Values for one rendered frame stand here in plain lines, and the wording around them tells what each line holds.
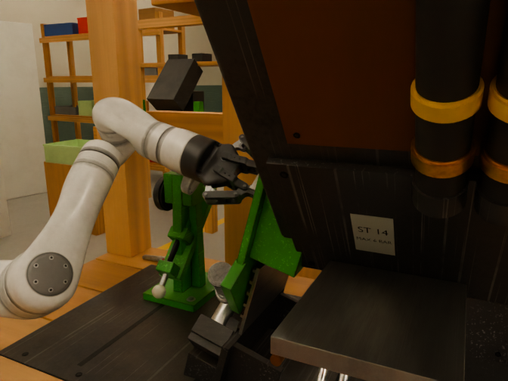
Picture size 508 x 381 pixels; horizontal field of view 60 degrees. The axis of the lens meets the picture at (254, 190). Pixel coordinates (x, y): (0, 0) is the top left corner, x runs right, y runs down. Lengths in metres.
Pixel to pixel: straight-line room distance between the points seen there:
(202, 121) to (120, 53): 0.26
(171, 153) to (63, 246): 0.22
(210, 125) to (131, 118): 0.38
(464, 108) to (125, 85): 0.99
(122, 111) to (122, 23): 0.44
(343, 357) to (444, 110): 0.22
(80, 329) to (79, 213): 0.30
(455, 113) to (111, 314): 0.79
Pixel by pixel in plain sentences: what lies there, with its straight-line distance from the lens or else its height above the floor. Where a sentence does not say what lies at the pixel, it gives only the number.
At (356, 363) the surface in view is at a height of 1.13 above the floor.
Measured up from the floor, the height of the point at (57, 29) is 2.11.
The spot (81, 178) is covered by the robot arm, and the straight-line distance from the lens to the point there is 0.74.
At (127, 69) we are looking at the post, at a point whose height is 1.38.
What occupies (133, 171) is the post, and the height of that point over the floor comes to 1.12.
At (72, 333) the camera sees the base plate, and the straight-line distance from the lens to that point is 0.92.
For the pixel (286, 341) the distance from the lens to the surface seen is 0.42.
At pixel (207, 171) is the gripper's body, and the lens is 0.72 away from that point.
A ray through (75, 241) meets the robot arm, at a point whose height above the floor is 1.13.
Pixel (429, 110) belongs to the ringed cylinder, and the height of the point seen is 1.34.
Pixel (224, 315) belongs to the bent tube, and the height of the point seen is 0.99.
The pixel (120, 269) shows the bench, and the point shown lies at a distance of 1.21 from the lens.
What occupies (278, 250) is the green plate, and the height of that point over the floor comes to 1.13.
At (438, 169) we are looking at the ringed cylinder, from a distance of 0.35.
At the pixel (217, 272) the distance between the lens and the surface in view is 0.64.
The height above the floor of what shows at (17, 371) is 0.90.
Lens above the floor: 1.35
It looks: 14 degrees down
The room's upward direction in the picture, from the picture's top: straight up
